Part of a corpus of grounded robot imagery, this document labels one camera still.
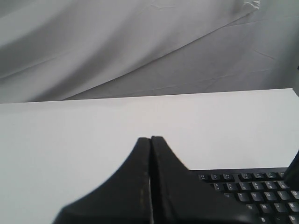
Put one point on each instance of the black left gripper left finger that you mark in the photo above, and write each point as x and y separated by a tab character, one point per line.
122	199

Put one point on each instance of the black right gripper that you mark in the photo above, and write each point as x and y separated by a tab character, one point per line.
291	176

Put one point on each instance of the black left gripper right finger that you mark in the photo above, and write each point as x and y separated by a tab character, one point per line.
179	197

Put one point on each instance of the black acer keyboard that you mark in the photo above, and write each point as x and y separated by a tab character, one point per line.
262	190

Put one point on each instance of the grey fabric backdrop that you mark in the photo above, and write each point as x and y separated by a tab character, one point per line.
84	49

